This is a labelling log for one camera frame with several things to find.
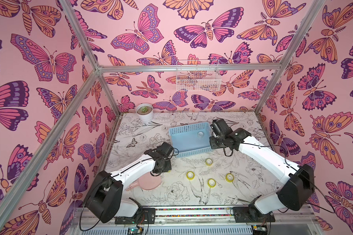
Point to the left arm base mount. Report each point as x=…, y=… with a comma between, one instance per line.
x=132, y=212

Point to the pink hand mirror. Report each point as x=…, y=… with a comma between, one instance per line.
x=146, y=182

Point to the yellow tape roll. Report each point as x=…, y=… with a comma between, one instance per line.
x=208, y=161
x=229, y=177
x=211, y=183
x=190, y=175

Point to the white wire wall basket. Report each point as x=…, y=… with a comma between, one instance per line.
x=198, y=77

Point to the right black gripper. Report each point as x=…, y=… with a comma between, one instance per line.
x=215, y=141

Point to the light blue plastic storage basket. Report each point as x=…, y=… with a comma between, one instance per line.
x=185, y=139

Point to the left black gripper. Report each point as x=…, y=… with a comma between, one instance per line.
x=168, y=167

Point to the white pot with succulent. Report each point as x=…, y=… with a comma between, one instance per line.
x=145, y=112

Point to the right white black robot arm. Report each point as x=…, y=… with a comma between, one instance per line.
x=297, y=181

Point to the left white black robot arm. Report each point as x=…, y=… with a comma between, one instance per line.
x=105, y=197

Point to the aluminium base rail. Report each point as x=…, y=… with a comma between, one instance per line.
x=203, y=220

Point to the clear white tape roll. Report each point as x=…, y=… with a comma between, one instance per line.
x=201, y=134

